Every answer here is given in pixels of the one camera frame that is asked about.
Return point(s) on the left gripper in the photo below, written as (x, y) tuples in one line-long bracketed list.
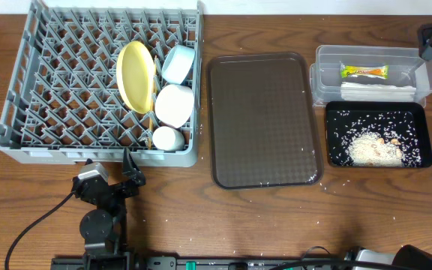
[(132, 176)]

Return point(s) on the green orange snack wrapper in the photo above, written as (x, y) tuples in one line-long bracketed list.
[(381, 72)]

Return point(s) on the pale green cup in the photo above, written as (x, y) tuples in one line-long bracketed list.
[(168, 139)]

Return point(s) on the white round bowl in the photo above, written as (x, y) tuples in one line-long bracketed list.
[(174, 105)]

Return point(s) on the white paper napkin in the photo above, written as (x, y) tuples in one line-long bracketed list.
[(351, 91)]

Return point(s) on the yellow round plate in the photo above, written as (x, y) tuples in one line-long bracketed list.
[(134, 74)]

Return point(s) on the leftover rice food waste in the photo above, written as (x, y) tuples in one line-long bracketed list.
[(373, 139)]

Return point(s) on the light blue bowl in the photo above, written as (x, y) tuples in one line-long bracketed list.
[(177, 64)]

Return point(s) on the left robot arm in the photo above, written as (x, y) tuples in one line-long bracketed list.
[(105, 228)]

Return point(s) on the clear plastic waste bin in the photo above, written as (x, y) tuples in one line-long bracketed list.
[(405, 69)]

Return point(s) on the black waste tray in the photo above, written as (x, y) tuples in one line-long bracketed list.
[(415, 109)]

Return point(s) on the grey plastic dish rack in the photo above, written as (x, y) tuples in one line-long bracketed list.
[(63, 105)]

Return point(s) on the dark brown serving tray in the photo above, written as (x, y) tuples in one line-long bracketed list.
[(262, 121)]

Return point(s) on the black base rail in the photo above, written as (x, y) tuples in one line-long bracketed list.
[(172, 263)]

